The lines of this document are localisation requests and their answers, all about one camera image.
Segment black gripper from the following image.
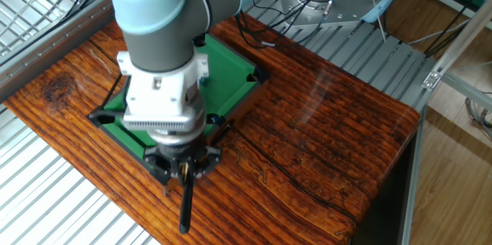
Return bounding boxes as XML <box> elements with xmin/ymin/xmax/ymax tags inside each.
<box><xmin>143</xmin><ymin>141</ymin><xmax>224</xmax><ymax>185</ymax></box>

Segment wooden pool cue black handle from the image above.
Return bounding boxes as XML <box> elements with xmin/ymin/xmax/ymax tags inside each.
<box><xmin>178</xmin><ymin>162</ymin><xmax>195</xmax><ymax>236</ymax></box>

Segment mini green felt pool table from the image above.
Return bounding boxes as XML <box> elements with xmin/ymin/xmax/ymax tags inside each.
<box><xmin>86</xmin><ymin>32</ymin><xmax>270</xmax><ymax>197</ymax></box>

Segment aluminium table leg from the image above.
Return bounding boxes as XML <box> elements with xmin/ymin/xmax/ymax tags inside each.
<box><xmin>399</xmin><ymin>104</ymin><xmax>427</xmax><ymax>245</ymax></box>

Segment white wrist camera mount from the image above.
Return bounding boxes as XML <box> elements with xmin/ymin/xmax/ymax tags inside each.
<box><xmin>116</xmin><ymin>50</ymin><xmax>211</xmax><ymax>133</ymax></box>

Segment black cable bundle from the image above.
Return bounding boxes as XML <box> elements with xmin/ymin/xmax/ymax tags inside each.
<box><xmin>234</xmin><ymin>0</ymin><xmax>347</xmax><ymax>48</ymax></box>

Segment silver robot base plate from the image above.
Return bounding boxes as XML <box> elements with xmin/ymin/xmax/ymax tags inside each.
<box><xmin>276</xmin><ymin>0</ymin><xmax>374</xmax><ymax>29</ymax></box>

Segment metal wire mesh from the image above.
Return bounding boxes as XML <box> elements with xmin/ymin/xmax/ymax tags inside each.
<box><xmin>0</xmin><ymin>0</ymin><xmax>116</xmax><ymax>58</ymax></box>

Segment white thin strap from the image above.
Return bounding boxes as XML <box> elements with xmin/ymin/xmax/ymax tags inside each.
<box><xmin>374</xmin><ymin>6</ymin><xmax>387</xmax><ymax>43</ymax></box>

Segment aluminium frame crossbar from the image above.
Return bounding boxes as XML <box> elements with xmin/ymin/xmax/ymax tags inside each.
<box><xmin>437</xmin><ymin>70</ymin><xmax>492</xmax><ymax>112</ymax></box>

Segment loose cable loops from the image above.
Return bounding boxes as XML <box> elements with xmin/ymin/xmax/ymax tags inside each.
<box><xmin>464</xmin><ymin>97</ymin><xmax>492</xmax><ymax>139</ymax></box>

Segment aluminium frame post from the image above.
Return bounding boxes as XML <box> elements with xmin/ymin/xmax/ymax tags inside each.
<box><xmin>421</xmin><ymin>0</ymin><xmax>492</xmax><ymax>91</ymax></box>

